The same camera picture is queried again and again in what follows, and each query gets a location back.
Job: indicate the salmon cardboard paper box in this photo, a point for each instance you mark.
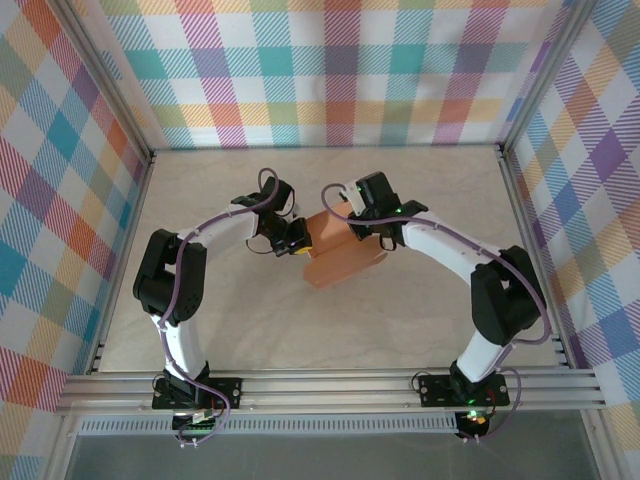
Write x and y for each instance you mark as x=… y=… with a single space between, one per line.
x=340 y=265

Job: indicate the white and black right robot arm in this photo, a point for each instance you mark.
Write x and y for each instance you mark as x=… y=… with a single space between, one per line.
x=500 y=310

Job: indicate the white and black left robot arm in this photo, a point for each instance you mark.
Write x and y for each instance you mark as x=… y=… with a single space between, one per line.
x=170 y=290

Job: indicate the aluminium frame side rail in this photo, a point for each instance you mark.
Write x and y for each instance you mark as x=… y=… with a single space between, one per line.
x=137 y=200
x=517 y=200

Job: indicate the aluminium frame cross rail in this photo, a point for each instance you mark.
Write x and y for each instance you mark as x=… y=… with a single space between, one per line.
x=325 y=392

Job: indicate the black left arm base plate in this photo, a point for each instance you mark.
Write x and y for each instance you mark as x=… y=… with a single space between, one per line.
x=227 y=390

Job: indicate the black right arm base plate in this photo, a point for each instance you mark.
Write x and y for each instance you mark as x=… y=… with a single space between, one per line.
x=435 y=390

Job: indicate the aluminium frame corner post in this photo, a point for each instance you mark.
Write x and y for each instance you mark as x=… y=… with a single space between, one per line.
x=107 y=85
x=547 y=75

